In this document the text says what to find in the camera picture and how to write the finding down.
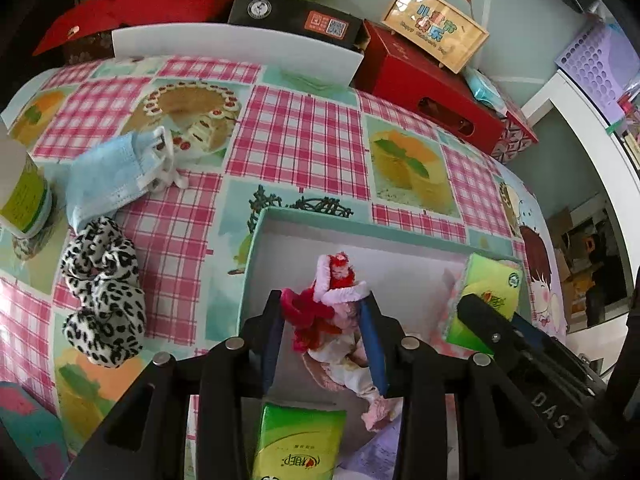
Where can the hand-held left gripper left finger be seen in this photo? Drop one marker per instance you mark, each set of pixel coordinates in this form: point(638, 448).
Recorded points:
point(272, 345)

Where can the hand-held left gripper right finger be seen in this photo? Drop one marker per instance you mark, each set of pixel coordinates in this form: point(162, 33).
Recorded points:
point(374, 350)

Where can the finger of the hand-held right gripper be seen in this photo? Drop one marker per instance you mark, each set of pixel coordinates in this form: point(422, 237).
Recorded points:
point(530, 332)
point(482, 320)

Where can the small doll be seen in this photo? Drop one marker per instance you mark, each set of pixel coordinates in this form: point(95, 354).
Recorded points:
point(345, 370)

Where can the green tissue packet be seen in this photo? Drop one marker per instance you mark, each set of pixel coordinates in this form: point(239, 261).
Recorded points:
point(480, 280)
point(300, 440)

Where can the pink white hair band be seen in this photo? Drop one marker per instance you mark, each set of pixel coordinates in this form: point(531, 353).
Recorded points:
point(342, 285)

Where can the white box teal rim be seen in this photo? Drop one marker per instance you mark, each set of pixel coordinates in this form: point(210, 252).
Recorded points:
point(400, 260)

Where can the purple cloth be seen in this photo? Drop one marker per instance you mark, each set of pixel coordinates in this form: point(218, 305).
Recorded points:
point(372, 455)

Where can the brown cardboard box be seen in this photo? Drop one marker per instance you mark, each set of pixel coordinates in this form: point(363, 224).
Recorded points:
point(560, 225)

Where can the leopard print scrunchie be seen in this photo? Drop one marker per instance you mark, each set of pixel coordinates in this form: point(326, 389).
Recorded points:
point(105, 300)

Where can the red patterned gift box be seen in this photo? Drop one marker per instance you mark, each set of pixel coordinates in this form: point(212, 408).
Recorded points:
point(515, 135)

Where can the pink checked tablecloth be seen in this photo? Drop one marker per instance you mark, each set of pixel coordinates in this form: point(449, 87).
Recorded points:
point(300, 135)

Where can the white cabinet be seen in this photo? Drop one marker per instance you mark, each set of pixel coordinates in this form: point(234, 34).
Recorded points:
point(585, 125)

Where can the light blue plastic packet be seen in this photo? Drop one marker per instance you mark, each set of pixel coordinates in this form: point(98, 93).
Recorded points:
point(482, 90)

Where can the blue face mask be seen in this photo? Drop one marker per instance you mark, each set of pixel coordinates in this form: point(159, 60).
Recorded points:
point(110, 175)

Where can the red carton with cutout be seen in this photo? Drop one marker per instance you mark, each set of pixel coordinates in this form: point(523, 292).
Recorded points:
point(415, 75)

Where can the teal cloth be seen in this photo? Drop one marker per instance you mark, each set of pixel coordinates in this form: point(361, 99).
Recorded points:
point(30, 425)

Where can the purple perforated basket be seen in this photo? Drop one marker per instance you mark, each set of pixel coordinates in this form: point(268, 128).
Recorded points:
point(595, 60)

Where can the white pill bottle green label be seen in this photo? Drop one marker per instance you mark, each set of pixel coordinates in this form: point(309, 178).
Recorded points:
point(20, 195)

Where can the white board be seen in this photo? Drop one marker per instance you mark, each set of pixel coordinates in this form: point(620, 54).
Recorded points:
point(225, 45)

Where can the black cardboard box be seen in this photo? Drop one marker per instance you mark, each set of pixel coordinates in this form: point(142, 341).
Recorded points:
point(285, 15)

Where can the dark red patterned box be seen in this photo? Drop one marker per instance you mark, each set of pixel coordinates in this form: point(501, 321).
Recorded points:
point(87, 46)

